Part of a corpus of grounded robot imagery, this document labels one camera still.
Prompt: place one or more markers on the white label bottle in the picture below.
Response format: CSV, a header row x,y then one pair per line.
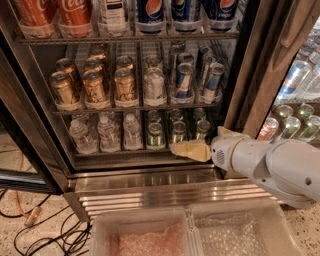
x,y
113,20

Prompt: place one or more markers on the silver white can front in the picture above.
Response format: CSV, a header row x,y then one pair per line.
x,y
153,83

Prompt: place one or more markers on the middle green can front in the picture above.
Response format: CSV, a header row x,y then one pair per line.
x,y
178,132

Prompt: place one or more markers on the pepsi can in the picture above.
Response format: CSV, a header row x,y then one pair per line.
x,y
150,11
185,10
220,10

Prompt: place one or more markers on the coca cola can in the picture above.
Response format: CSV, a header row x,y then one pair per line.
x,y
36,12
74,12

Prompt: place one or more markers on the red can behind glass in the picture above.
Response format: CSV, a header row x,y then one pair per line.
x,y
269,128

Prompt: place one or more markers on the right green can front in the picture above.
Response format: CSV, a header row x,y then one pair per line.
x,y
202,128

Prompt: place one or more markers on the right water bottle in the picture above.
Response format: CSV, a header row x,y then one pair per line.
x,y
132,132

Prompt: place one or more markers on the gold can front middle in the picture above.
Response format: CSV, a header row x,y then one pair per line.
x,y
94,86

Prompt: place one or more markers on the fridge steel base grille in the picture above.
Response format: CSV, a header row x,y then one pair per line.
x,y
90,195

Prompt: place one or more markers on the green can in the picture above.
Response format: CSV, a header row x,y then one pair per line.
x,y
155,139
202,128
178,132

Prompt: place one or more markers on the open glass fridge door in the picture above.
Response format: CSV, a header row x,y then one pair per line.
x,y
22,123

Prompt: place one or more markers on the middle water bottle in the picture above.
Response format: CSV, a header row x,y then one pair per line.
x,y
109,136

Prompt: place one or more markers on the right coca cola can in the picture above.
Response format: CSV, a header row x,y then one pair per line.
x,y
74,12

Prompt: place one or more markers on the gold can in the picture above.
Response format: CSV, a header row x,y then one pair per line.
x,y
94,86
124,82
63,88

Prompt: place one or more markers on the middle pepsi can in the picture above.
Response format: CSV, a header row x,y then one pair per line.
x,y
185,10

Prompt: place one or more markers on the redbull can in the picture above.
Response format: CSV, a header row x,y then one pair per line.
x,y
183,80
214,76
185,57
207,60

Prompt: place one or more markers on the left green can front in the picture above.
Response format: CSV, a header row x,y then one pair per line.
x,y
155,139

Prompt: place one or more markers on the gold can front right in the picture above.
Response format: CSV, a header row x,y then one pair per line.
x,y
124,82

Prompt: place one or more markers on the left pepsi can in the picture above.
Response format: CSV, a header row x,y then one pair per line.
x,y
150,11

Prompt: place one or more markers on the water bottle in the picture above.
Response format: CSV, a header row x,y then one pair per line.
x,y
81,135
109,136
132,132

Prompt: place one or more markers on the clear plastic bin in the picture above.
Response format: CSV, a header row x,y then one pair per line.
x,y
151,232
254,227

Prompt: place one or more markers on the left coca cola can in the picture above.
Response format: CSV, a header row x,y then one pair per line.
x,y
36,12

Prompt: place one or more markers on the gold can front left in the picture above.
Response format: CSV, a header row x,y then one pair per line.
x,y
63,88

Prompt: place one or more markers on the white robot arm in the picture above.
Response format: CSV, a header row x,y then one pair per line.
x,y
288,169

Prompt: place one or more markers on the right pepsi can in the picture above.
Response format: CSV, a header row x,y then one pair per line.
x,y
220,10

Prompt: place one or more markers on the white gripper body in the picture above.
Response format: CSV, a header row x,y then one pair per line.
x,y
222,151

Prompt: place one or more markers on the right clear plastic bin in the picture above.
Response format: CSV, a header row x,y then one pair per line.
x,y
254,227

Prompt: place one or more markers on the left clear plastic bin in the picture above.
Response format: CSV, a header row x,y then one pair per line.
x,y
151,232

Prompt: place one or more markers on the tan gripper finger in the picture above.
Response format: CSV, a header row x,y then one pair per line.
x,y
222,131
196,150

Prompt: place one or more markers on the left water bottle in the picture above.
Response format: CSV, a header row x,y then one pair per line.
x,y
81,135

